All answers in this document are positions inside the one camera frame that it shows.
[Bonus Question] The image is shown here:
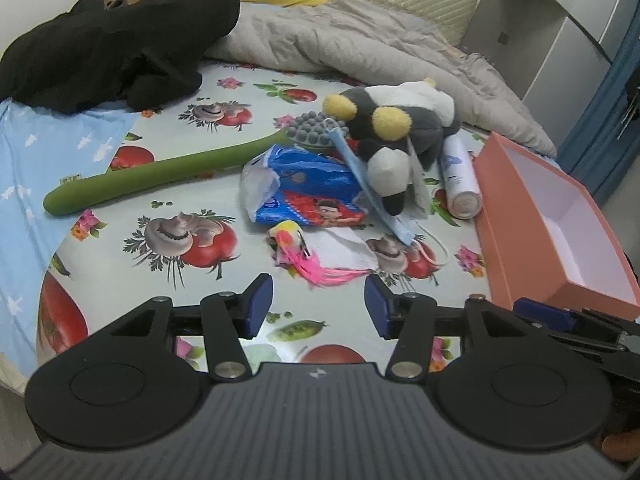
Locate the yellow toy with pink feathers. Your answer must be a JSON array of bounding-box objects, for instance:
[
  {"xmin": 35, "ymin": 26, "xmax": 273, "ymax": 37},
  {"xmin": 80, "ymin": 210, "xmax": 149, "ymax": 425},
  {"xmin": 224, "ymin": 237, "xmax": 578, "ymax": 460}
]
[{"xmin": 266, "ymin": 220, "xmax": 368, "ymax": 288}]

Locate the grey duvet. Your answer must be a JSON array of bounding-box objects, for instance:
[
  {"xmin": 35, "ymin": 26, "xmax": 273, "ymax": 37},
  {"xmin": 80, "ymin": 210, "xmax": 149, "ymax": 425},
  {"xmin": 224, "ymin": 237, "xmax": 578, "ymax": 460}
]
[{"xmin": 202, "ymin": 0, "xmax": 558, "ymax": 158}]

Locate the vegetable printed sheet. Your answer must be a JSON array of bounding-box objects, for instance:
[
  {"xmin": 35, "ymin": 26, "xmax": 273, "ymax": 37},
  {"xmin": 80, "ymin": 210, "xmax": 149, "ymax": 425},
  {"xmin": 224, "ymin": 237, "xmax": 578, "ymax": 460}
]
[{"xmin": 36, "ymin": 57, "xmax": 506, "ymax": 376}]

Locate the green massage hammer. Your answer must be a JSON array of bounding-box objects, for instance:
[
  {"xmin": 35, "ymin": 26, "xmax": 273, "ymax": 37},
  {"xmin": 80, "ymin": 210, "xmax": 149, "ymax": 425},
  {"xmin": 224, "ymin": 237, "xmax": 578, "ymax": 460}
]
[{"xmin": 42, "ymin": 109, "xmax": 351, "ymax": 217}]

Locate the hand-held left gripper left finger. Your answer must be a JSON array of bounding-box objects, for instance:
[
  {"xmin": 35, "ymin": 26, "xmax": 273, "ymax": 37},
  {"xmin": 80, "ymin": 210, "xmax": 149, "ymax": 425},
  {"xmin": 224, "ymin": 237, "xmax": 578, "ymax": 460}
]
[{"xmin": 107, "ymin": 274, "xmax": 274, "ymax": 382}]

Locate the salmon pink cardboard box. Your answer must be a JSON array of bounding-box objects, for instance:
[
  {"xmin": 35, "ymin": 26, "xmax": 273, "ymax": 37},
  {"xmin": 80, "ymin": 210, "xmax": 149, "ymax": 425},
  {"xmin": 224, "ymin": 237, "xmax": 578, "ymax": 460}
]
[{"xmin": 472, "ymin": 131, "xmax": 640, "ymax": 311}]

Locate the black clothing pile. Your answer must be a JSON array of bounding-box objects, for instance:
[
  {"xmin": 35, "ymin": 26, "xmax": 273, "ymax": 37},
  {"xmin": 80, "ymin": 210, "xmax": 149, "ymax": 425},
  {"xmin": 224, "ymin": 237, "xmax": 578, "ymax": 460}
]
[{"xmin": 0, "ymin": 0, "xmax": 242, "ymax": 115}]

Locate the white spray can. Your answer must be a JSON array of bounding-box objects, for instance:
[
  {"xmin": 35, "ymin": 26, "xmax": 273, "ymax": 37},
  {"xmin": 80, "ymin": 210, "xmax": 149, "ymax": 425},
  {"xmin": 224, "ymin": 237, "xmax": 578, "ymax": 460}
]
[{"xmin": 440, "ymin": 135, "xmax": 485, "ymax": 220}]

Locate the blue face mask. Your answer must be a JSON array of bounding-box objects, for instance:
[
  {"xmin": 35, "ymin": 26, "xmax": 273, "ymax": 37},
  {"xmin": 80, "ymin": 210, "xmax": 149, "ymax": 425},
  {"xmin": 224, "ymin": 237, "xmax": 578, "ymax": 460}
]
[{"xmin": 325, "ymin": 119, "xmax": 448, "ymax": 267}]

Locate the blue curtain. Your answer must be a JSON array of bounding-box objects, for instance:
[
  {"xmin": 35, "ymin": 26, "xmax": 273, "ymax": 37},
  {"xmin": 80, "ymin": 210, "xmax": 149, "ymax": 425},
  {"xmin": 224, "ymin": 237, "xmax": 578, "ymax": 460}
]
[{"xmin": 557, "ymin": 25, "xmax": 640, "ymax": 201}]

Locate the white tissue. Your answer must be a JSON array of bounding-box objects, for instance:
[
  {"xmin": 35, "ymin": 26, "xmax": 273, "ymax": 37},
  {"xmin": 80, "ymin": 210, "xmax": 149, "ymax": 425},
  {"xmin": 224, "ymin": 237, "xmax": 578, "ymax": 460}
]
[{"xmin": 300, "ymin": 227, "xmax": 381, "ymax": 272}]

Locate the blue plastic snack bag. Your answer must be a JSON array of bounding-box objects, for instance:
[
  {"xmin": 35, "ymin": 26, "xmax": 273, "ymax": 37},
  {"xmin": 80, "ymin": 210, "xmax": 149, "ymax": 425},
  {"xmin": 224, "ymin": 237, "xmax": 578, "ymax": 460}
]
[{"xmin": 241, "ymin": 143, "xmax": 368, "ymax": 228}]

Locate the grey wardrobe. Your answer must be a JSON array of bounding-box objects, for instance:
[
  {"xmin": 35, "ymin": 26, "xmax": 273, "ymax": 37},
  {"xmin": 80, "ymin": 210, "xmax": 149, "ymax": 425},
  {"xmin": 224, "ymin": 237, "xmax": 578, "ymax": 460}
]
[{"xmin": 460, "ymin": 0, "xmax": 640, "ymax": 111}]

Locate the light blue bed sheet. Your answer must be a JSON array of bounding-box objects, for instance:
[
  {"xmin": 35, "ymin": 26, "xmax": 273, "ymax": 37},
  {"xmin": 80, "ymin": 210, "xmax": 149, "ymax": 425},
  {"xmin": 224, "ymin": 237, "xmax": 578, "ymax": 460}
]
[{"xmin": 0, "ymin": 97, "xmax": 138, "ymax": 396}]

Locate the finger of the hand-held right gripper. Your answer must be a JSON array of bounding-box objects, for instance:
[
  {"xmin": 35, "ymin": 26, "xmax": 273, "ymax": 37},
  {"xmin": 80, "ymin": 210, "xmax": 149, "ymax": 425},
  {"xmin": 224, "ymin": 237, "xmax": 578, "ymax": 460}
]
[{"xmin": 512, "ymin": 297, "xmax": 640, "ymax": 361}]

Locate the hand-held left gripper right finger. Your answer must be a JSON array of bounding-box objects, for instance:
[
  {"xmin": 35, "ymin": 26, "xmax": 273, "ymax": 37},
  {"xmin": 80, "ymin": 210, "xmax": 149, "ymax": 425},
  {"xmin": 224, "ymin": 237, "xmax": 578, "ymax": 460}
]
[{"xmin": 364, "ymin": 274, "xmax": 543, "ymax": 381}]

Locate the grey white plush penguin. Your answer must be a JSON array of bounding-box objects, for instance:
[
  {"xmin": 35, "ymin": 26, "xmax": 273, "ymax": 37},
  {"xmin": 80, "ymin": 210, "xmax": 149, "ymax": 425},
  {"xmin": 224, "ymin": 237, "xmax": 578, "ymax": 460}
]
[{"xmin": 322, "ymin": 77, "xmax": 462, "ymax": 217}]

